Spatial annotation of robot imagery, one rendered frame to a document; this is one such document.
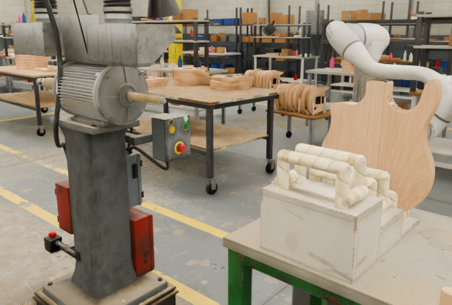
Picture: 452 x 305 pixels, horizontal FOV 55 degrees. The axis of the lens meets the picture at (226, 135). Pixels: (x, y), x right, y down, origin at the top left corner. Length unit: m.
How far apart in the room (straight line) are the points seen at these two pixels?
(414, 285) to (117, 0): 1.28
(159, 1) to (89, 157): 0.74
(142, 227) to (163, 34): 1.03
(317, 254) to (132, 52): 0.88
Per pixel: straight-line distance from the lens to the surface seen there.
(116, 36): 1.58
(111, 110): 1.80
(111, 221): 2.11
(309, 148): 1.16
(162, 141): 2.00
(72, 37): 1.98
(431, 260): 1.28
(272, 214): 1.16
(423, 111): 1.31
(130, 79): 1.84
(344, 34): 2.01
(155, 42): 1.54
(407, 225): 1.43
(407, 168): 1.35
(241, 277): 1.31
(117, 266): 2.23
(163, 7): 1.70
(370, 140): 1.38
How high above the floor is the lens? 1.51
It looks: 14 degrees down
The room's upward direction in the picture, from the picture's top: straight up
